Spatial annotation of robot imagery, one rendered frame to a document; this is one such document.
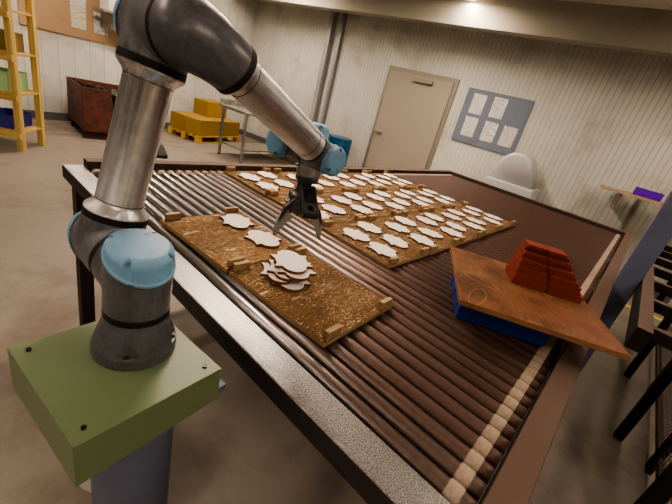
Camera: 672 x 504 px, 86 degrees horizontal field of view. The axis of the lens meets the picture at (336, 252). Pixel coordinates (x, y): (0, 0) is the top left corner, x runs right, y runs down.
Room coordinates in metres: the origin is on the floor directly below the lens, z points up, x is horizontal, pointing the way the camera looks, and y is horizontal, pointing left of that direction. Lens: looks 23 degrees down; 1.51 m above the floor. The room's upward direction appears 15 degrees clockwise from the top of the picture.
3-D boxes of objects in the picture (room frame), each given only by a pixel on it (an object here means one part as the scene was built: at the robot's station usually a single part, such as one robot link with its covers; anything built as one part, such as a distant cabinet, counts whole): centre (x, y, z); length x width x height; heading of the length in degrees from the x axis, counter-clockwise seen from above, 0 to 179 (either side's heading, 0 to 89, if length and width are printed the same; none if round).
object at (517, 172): (5.50, -2.26, 0.68); 0.70 x 0.62 x 1.37; 60
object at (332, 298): (1.01, 0.04, 0.93); 0.41 x 0.35 x 0.02; 56
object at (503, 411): (1.26, 0.25, 0.90); 1.95 x 0.05 x 0.05; 53
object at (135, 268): (0.56, 0.35, 1.13); 0.13 x 0.12 x 0.14; 55
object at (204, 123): (7.53, 3.26, 0.36); 1.34 x 0.98 x 0.72; 150
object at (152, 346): (0.56, 0.34, 1.01); 0.15 x 0.15 x 0.10
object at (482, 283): (1.20, -0.69, 1.03); 0.50 x 0.50 x 0.02; 82
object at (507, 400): (1.30, 0.22, 0.90); 1.95 x 0.05 x 0.05; 53
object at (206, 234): (1.24, 0.39, 0.93); 0.41 x 0.35 x 0.02; 57
